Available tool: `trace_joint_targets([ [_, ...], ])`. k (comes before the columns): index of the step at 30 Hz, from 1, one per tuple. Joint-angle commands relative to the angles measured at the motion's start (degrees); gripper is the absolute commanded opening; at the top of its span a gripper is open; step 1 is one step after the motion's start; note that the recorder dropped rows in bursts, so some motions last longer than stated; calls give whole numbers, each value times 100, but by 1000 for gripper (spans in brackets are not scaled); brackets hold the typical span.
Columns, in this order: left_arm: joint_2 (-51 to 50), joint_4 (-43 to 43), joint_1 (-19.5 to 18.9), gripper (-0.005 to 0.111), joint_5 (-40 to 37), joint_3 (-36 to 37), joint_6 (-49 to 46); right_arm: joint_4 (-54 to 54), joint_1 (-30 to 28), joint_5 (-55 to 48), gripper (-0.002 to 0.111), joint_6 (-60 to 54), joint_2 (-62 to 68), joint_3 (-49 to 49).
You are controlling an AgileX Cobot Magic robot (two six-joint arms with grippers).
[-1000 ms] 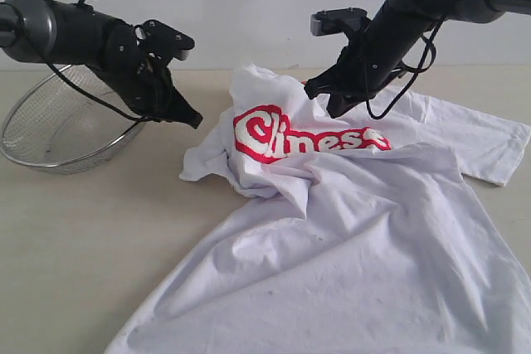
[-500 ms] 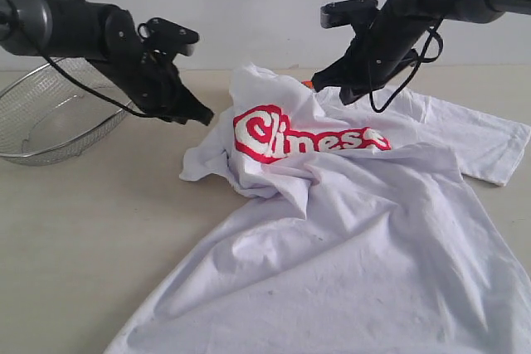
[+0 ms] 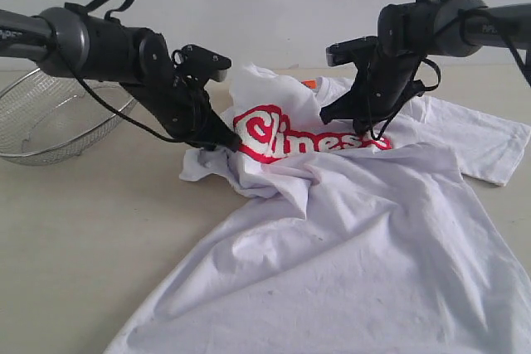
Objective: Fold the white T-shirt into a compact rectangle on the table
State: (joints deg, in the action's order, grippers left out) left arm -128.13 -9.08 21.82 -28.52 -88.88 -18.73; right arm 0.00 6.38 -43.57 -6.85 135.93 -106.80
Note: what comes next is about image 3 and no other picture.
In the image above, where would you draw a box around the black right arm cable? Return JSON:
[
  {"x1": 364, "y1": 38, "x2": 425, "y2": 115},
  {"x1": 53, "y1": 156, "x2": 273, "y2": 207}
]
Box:
[{"x1": 368, "y1": 0, "x2": 531, "y2": 142}]

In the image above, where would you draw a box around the white cotton t-shirt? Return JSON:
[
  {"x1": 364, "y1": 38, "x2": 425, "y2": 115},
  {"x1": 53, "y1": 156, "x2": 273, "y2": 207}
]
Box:
[{"x1": 108, "y1": 64, "x2": 530, "y2": 353}]

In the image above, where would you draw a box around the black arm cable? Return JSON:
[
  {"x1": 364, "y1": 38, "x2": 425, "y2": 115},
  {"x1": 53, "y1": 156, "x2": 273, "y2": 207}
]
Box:
[
  {"x1": 53, "y1": 30, "x2": 196, "y2": 143},
  {"x1": 368, "y1": 0, "x2": 531, "y2": 142}
]

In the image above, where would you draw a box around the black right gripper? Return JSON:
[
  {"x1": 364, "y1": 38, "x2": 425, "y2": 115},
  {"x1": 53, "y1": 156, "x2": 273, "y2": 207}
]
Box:
[{"x1": 319, "y1": 45, "x2": 421, "y2": 135}]

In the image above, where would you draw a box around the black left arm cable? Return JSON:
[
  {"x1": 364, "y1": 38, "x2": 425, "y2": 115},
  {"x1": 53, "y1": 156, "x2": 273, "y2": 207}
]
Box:
[{"x1": 53, "y1": 30, "x2": 196, "y2": 143}]

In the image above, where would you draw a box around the metal mesh basket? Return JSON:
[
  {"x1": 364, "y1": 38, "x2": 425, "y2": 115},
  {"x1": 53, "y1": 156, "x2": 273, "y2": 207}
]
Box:
[{"x1": 1, "y1": 69, "x2": 123, "y2": 166}]

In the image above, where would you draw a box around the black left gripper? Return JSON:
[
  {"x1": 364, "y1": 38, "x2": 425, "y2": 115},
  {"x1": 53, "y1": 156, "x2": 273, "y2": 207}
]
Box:
[{"x1": 120, "y1": 75, "x2": 240, "y2": 152}]

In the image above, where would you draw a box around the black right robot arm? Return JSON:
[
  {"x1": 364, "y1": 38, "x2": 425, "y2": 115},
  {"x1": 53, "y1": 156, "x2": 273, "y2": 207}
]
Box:
[{"x1": 319, "y1": 0, "x2": 530, "y2": 134}]

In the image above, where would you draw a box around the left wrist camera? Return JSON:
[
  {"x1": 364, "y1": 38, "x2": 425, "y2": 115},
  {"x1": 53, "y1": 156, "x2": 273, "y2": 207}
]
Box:
[{"x1": 171, "y1": 44, "x2": 232, "y2": 82}]

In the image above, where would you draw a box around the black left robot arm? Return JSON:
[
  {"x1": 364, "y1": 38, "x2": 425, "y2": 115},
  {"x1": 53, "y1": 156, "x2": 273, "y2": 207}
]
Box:
[{"x1": 1, "y1": 7, "x2": 241, "y2": 152}]

